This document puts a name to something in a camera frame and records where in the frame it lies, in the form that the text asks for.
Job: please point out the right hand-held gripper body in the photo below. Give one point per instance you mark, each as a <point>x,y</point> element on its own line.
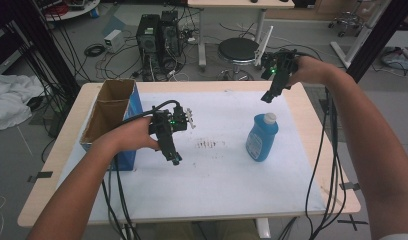
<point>283,65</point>

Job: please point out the black computer tower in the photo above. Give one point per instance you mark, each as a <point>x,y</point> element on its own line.
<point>169,33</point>
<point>148,40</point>

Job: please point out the person's left hand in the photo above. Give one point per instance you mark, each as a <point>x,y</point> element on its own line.
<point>132,136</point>

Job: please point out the white sleeve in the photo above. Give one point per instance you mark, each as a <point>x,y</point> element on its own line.
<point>398,237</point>

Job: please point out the black tape strip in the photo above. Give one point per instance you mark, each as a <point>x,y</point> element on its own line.
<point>40,175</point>
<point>349,186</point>

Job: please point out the small white box device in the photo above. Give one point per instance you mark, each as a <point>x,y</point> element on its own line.
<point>114,40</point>

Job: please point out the round white table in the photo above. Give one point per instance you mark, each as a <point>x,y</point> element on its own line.
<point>73,11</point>

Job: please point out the white metal stand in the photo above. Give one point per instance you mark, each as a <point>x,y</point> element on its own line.
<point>362,36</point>

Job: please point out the blue bottle with white cap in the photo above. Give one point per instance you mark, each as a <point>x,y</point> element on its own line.
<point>260,140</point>

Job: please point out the cardboard box with blue sides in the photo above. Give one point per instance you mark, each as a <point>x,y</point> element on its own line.
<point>107,113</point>

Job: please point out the dark shelf unit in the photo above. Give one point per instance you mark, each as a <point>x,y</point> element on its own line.
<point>7,46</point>

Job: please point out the person's right hand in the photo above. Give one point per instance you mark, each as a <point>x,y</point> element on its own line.
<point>310,70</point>

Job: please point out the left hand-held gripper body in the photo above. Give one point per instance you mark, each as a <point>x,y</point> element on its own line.
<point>165,121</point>

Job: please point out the white crumpled cloth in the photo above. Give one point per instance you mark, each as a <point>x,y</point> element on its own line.
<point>10,100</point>

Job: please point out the black round stool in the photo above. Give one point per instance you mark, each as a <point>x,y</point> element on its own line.
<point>238,50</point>

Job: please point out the black tape cross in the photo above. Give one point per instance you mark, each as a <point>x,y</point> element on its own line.
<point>353,222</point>

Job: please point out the wooden desk with white legs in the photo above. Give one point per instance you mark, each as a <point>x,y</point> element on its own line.
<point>238,3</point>

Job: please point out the white table leg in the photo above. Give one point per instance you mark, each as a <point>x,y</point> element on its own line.
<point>263,228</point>

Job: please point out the black metal pillar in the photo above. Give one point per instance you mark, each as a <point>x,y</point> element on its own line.
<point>378,36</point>
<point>42,43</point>

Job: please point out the office chair wheel base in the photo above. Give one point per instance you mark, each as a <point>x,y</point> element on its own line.
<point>345,21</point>

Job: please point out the white table mat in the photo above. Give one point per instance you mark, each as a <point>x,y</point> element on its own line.
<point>218,186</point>

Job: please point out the person's olive trousers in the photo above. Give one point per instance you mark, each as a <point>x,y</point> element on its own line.
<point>205,231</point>

